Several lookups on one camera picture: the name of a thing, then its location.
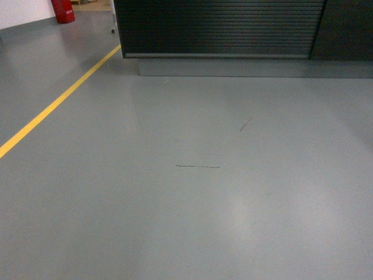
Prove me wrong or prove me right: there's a black slatted checkout counter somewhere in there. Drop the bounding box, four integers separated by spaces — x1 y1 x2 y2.
114 1 372 78

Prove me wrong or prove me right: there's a red fire extinguisher box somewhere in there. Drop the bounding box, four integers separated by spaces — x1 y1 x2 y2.
51 0 75 23

